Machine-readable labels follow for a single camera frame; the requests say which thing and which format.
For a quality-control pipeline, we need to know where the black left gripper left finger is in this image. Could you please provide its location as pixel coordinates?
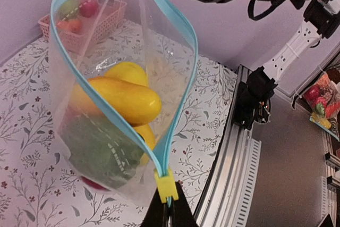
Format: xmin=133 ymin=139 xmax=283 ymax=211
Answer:
xmin=142 ymin=192 xmax=169 ymax=227

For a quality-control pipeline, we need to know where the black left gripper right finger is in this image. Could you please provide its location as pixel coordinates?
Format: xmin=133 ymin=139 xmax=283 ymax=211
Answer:
xmin=169 ymin=182 xmax=198 ymax=227

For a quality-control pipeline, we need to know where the red toy pomegranate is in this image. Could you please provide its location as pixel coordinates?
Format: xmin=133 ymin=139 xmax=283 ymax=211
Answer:
xmin=79 ymin=176 xmax=108 ymax=191

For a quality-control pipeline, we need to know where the clear zip top bag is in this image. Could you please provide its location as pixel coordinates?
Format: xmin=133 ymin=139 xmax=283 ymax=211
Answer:
xmin=49 ymin=0 xmax=198 ymax=205

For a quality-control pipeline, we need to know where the green toy pepper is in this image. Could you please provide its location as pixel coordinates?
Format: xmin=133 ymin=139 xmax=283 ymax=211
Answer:
xmin=61 ymin=116 xmax=144 ymax=189

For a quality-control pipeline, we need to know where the bag of toy fruit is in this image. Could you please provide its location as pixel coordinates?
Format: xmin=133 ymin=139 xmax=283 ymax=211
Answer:
xmin=303 ymin=69 xmax=339 ymax=141

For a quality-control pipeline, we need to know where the pink plastic basket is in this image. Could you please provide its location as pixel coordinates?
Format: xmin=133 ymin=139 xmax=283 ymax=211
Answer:
xmin=38 ymin=0 xmax=128 ymax=54

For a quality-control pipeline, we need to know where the green toy apple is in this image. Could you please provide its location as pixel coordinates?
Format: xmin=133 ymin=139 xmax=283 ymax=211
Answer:
xmin=58 ymin=0 xmax=79 ymax=20

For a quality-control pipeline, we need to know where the round orange toy fruit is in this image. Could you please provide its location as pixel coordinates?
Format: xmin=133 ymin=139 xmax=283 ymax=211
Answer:
xmin=57 ymin=19 xmax=82 ymax=33

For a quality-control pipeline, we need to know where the floral tablecloth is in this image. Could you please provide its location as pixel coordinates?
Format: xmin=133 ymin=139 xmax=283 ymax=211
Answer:
xmin=1 ymin=38 xmax=237 ymax=226

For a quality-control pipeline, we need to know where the aluminium table front rail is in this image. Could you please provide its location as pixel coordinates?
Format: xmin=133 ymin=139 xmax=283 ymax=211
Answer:
xmin=193 ymin=64 xmax=327 ymax=227

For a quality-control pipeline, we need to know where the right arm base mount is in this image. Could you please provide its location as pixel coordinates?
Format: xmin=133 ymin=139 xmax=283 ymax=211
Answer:
xmin=233 ymin=66 xmax=277 ymax=130

